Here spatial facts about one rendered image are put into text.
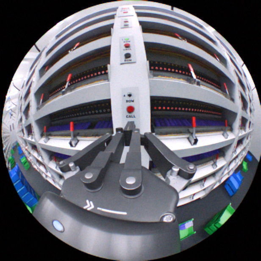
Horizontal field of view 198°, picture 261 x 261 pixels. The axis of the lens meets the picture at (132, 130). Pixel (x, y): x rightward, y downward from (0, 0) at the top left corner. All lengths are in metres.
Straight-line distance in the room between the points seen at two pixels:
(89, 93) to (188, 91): 0.27
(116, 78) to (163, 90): 0.12
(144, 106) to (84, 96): 0.17
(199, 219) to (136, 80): 1.06
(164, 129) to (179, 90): 0.14
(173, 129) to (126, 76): 0.23
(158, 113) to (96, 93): 0.27
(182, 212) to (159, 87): 0.92
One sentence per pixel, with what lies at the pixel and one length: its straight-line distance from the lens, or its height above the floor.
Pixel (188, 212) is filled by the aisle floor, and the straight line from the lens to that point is 0.94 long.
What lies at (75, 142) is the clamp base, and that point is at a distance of 0.35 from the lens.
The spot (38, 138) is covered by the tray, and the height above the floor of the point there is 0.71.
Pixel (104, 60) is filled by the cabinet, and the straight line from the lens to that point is 0.51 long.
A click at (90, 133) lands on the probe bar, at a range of 0.34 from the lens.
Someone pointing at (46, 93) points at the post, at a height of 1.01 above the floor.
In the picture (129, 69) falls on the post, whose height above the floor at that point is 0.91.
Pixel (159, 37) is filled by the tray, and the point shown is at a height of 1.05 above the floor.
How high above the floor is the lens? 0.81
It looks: 18 degrees down
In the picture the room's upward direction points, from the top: 3 degrees counter-clockwise
